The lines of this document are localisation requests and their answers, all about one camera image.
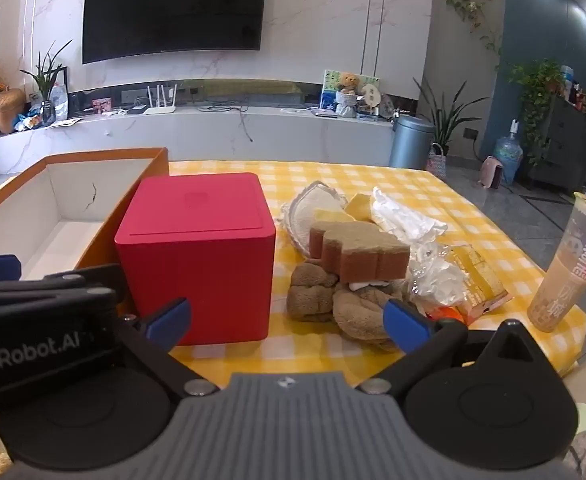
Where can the yellow checkered tablecloth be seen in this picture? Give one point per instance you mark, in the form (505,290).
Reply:
(473,220)

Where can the white router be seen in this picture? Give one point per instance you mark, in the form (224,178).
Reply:
(160,107)

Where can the white crumpled tissue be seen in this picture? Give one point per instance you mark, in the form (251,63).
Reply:
(403,215)

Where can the black wall television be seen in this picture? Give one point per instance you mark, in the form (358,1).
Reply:
(173,10)

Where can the bottles on cabinet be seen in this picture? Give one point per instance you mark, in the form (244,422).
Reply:
(573,90)

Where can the green and blue picture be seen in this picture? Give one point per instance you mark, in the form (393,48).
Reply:
(370,87)

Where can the brown sponge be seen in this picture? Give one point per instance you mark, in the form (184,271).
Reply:
(363,250)

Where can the brown plush toy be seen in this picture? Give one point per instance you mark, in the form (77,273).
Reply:
(318,300)

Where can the orange cardboard box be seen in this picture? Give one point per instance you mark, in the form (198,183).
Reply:
(63,210)

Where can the tall green floor plant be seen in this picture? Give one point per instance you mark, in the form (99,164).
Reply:
(448,120)

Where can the teddy bear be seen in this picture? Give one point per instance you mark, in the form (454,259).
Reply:
(348,92)

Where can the trailing green potted plant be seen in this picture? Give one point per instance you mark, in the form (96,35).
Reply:
(538,90)

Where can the small orange object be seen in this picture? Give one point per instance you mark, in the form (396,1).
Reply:
(445,313)

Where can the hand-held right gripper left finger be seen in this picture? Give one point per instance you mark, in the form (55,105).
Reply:
(169,321)

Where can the white marble television console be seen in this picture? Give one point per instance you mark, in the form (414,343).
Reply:
(223,135)

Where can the clear plastic bag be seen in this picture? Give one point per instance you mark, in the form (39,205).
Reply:
(435,275)

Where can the round paper fan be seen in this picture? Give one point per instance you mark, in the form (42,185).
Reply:
(371,94)

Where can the gold acorn vase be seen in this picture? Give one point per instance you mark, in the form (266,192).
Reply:
(8,110)

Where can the grey metal trash can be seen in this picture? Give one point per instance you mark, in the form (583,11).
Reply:
(410,142)

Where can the yellow snack packet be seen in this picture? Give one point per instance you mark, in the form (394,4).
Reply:
(483,280)

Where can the green plant in glass vase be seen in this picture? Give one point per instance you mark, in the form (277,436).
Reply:
(45,80)

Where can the small pink appliance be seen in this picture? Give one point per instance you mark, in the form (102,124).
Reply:
(492,172)

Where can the red square box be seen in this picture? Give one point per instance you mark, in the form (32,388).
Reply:
(198,260)

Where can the blue water jug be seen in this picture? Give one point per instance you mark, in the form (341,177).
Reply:
(508,155)

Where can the hanging green vine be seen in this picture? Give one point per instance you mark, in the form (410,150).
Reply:
(473,10)

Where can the woven basket bag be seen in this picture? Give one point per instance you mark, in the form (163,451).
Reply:
(437,164)

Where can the colourful snack bags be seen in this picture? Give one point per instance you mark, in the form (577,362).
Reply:
(27,120)

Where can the milk tea cup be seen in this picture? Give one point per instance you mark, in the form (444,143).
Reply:
(568,270)

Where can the dark grey cabinet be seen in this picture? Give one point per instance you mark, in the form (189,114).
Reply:
(563,145)

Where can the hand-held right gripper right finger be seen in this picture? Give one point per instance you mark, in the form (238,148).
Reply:
(404,326)

